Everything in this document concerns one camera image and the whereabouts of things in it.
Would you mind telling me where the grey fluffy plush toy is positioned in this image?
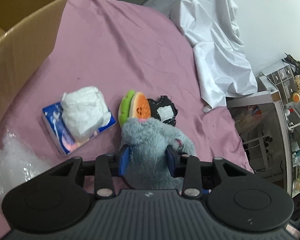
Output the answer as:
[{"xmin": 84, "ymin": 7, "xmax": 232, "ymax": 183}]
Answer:
[{"xmin": 121, "ymin": 118, "xmax": 196, "ymax": 191}]

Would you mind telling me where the clear bag of stuffing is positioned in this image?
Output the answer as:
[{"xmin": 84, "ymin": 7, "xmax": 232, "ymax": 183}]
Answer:
[{"xmin": 0, "ymin": 132, "xmax": 52, "ymax": 206}]

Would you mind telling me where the black white fabric patch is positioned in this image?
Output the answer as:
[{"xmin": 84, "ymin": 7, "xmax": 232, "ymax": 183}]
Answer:
[{"xmin": 148, "ymin": 95, "xmax": 178, "ymax": 126}]

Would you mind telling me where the hamburger plush toy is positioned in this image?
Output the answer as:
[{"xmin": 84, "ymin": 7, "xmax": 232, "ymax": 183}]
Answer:
[{"xmin": 118, "ymin": 90, "xmax": 151, "ymax": 127}]

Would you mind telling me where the blue tissue pack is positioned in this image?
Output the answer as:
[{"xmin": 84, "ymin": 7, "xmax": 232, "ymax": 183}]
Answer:
[{"xmin": 42, "ymin": 102, "xmax": 116, "ymax": 156}]

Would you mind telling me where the white shelf with clutter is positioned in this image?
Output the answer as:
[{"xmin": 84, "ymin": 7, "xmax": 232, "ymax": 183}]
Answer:
[{"xmin": 227, "ymin": 59, "xmax": 300, "ymax": 197}]

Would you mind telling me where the pink bed sheet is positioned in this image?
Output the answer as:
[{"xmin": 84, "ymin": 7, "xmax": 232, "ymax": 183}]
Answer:
[{"xmin": 0, "ymin": 0, "xmax": 250, "ymax": 169}]

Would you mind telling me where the white draped cloth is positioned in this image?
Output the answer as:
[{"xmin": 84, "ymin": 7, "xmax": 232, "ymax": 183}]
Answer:
[{"xmin": 149, "ymin": 0, "xmax": 258, "ymax": 111}]

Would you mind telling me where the brown cardboard box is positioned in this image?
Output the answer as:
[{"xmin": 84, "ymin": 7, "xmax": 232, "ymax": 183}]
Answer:
[{"xmin": 0, "ymin": 0, "xmax": 67, "ymax": 123}]

